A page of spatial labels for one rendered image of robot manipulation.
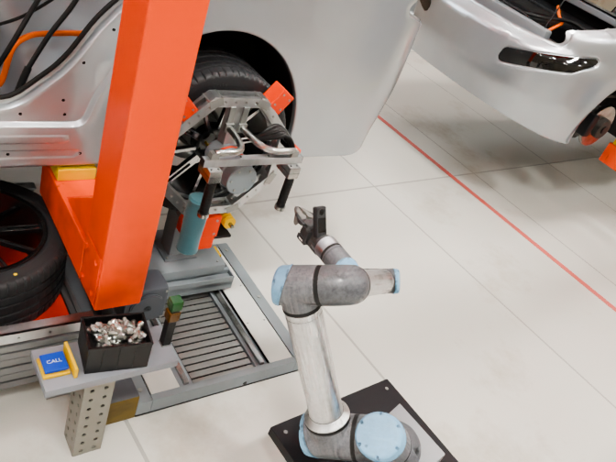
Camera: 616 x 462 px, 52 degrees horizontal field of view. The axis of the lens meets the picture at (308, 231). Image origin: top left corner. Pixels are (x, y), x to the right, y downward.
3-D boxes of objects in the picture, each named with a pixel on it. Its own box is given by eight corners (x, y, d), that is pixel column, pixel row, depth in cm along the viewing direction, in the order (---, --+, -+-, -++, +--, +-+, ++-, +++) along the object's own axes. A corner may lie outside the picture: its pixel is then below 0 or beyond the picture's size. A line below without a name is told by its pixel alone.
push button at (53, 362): (61, 355, 199) (62, 350, 197) (68, 371, 194) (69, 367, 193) (38, 359, 194) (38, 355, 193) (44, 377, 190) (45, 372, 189)
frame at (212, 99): (258, 201, 283) (293, 92, 253) (264, 210, 279) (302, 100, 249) (141, 211, 250) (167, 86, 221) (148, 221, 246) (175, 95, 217)
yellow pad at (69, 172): (83, 159, 248) (85, 148, 245) (95, 180, 239) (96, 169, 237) (47, 160, 239) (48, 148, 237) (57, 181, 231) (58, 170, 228)
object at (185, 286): (199, 242, 327) (203, 227, 322) (230, 289, 306) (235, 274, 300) (104, 254, 297) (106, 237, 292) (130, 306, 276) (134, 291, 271)
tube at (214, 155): (230, 131, 240) (236, 106, 235) (254, 159, 229) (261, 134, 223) (188, 131, 230) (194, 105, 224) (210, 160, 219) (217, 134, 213)
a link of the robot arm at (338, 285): (359, 264, 168) (402, 265, 232) (314, 264, 172) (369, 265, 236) (359, 308, 167) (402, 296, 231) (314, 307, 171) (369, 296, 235)
